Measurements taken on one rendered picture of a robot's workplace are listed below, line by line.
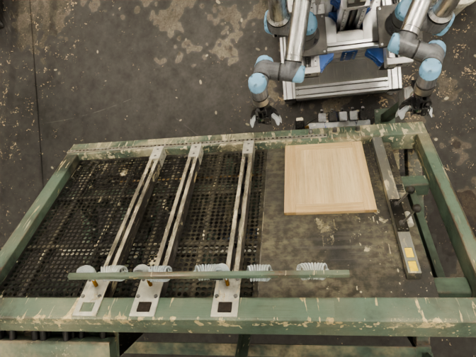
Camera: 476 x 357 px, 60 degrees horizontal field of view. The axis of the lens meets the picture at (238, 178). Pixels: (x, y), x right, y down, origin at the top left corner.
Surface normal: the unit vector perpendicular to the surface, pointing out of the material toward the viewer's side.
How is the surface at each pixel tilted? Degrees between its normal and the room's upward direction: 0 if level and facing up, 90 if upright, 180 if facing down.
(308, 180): 51
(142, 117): 0
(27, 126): 0
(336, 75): 0
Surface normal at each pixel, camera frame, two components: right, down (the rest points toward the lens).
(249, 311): -0.15, -0.77
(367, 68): -0.16, 0.01
